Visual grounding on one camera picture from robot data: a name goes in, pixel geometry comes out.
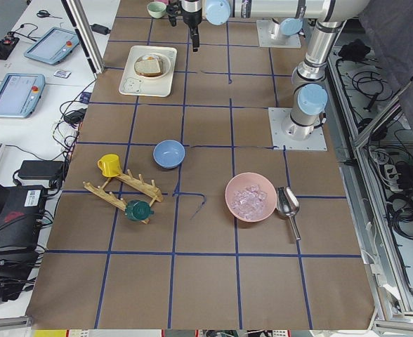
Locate green mug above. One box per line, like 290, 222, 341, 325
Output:
125, 199, 154, 223

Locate black laptop computer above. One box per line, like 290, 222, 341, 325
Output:
0, 171, 49, 282

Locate upper teach pendant tablet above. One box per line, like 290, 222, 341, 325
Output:
24, 27, 79, 65

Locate wooden dish rack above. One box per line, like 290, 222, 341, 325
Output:
82, 168, 165, 225

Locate black power adapter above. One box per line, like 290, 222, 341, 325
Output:
91, 24, 111, 35

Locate aluminium frame post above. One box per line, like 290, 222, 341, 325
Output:
61, 0, 105, 75

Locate yellow cup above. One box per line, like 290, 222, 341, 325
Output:
97, 154, 123, 178

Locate black scissors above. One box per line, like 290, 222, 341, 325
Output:
36, 10, 62, 19

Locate cream round plate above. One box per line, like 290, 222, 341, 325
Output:
134, 53, 171, 78

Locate green bowl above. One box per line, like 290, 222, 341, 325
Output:
147, 1, 166, 19

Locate bread slice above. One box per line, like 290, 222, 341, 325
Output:
134, 58, 164, 77

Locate cream bear serving tray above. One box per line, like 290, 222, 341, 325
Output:
118, 46, 177, 97

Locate blue bowl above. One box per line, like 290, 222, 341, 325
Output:
153, 140, 185, 169

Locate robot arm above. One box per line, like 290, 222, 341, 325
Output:
166, 0, 368, 88

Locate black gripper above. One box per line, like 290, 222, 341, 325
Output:
166, 0, 202, 52

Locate teach pendant tablet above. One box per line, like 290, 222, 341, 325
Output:
24, 27, 79, 65
0, 73, 46, 119

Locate fried egg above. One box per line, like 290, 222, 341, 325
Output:
143, 55, 158, 60

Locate large black power brick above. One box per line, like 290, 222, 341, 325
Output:
18, 160, 63, 180

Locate pink bowl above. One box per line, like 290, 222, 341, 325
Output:
225, 172, 277, 222

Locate metal ladle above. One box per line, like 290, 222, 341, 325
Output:
276, 186, 301, 241

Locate lower teach pendant tablet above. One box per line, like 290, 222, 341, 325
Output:
0, 73, 46, 119

